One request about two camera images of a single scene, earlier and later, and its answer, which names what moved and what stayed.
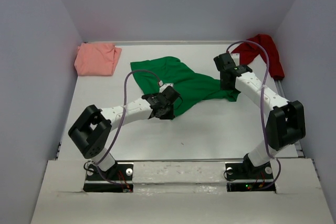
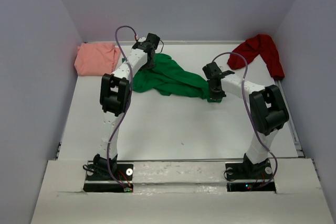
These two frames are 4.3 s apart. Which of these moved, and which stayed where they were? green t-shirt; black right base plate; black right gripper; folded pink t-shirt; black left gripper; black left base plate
Moved: green t-shirt; black left gripper; black right gripper
Stayed: folded pink t-shirt; black left base plate; black right base plate
